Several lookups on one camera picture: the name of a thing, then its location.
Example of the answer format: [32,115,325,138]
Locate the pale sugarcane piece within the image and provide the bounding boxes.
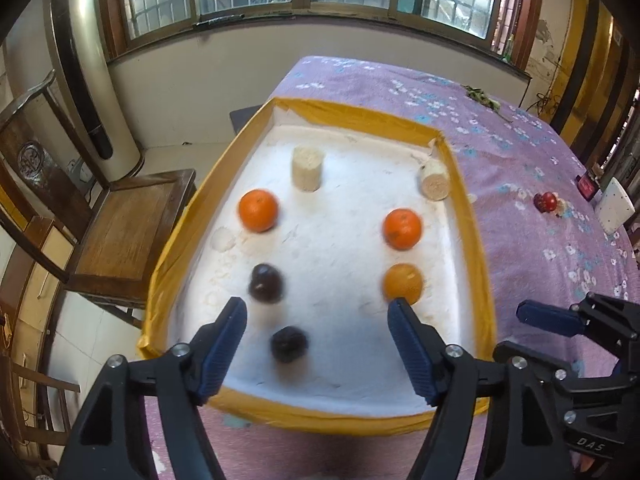
[419,159,450,202]
[291,146,326,192]

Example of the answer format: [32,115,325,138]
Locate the white standing air conditioner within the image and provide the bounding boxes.
[44,0,144,176]

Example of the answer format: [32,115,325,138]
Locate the dark purple passion fruit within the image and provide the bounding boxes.
[270,326,308,364]
[249,263,284,304]

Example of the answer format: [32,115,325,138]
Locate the wooden cabinet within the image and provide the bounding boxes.
[0,216,79,353]

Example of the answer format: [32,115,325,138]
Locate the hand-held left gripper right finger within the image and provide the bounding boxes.
[387,298,576,480]

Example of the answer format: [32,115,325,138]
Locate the wooden chair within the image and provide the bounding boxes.
[0,71,197,328]

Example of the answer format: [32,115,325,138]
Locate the red black device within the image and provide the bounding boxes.
[576,172,599,200]

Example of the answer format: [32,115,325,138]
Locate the yellow panelled partition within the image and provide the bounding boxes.
[550,0,640,171]

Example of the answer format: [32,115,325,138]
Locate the dull orange mandarin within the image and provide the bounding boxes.
[383,263,425,306]

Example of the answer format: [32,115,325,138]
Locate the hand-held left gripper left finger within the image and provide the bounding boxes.
[56,296,249,480]

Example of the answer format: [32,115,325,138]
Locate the black cable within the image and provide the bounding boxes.
[530,60,562,117]

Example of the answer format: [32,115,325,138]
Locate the dark grey stool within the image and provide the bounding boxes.
[229,105,266,136]

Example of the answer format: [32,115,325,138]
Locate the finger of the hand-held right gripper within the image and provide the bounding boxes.
[516,292,640,362]
[530,346,585,397]

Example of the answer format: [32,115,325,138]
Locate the white foam tray yellow edges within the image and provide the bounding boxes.
[137,96,497,435]

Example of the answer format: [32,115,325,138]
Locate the white cup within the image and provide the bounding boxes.
[595,177,636,235]

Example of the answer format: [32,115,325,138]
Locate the green twig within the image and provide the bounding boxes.
[462,85,516,123]

